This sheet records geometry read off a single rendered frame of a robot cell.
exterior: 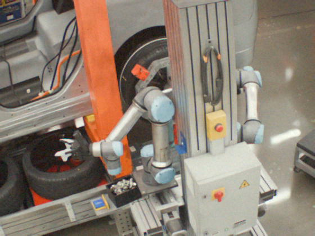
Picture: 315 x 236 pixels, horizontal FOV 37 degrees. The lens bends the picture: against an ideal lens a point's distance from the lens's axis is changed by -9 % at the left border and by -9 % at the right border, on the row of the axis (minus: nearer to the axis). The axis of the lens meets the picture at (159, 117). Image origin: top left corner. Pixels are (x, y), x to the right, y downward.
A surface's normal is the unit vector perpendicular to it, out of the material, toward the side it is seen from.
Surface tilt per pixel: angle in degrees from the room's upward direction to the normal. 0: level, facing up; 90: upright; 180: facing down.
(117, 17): 90
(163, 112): 82
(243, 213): 90
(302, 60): 0
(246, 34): 90
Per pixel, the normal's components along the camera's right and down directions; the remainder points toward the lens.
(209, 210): 0.29, 0.53
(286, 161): -0.10, -0.81
